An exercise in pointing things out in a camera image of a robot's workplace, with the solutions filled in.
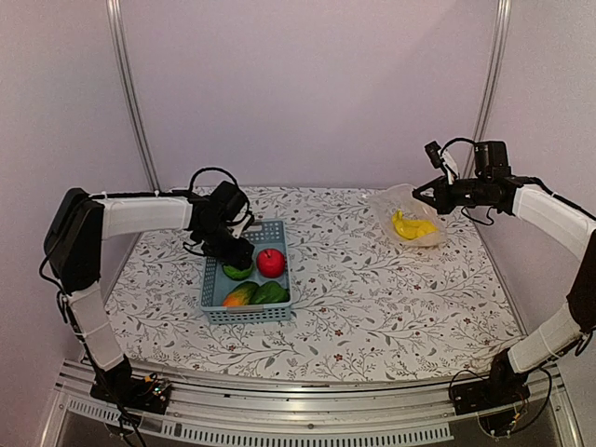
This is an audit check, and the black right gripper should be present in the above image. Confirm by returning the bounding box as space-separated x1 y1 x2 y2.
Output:
413 173 491 214

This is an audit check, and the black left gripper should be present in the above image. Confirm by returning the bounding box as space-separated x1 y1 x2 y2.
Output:
196 222 254 270

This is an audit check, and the green toy watermelon ball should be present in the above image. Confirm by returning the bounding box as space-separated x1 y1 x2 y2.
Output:
223 264 254 281

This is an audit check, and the red toy apple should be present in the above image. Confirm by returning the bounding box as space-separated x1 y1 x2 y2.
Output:
256 248 286 278

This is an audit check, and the clear zip top bag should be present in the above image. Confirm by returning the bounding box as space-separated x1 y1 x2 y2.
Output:
368 183 446 248

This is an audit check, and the yellow toy banana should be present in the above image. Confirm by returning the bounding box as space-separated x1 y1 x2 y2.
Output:
392 210 439 240

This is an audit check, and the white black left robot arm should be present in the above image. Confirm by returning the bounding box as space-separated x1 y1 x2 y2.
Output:
40 182 254 414

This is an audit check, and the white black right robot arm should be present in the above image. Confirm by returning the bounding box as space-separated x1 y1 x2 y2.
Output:
413 139 595 414

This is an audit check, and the light blue perforated basket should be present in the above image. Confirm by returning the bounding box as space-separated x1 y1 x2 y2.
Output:
200 219 292 324

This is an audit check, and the orange green toy mango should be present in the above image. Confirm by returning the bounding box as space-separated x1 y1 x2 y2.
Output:
222 281 259 307

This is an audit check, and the green toy bell pepper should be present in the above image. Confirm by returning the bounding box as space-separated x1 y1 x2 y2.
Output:
250 281 290 305

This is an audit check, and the floral tablecloth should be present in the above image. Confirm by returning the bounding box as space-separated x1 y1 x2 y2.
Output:
106 187 522 382

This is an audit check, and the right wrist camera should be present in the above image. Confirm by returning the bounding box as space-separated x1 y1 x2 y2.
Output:
425 141 443 169

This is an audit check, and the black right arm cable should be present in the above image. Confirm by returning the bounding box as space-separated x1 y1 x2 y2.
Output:
440 137 479 159

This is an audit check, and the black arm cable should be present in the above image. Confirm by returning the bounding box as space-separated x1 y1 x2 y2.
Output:
440 137 479 159
188 167 243 196

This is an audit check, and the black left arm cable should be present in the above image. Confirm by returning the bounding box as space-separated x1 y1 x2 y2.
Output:
188 167 243 196

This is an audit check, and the aluminium front rail frame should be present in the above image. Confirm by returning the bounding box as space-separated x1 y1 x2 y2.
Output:
40 360 588 446

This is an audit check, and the right aluminium corner post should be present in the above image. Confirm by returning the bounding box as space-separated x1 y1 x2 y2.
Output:
467 0 512 145

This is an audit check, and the aluminium corner post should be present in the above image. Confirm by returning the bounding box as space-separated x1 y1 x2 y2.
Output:
106 0 161 190
467 0 512 145

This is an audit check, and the left aluminium corner post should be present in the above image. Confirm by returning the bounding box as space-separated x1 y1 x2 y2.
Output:
106 0 161 190

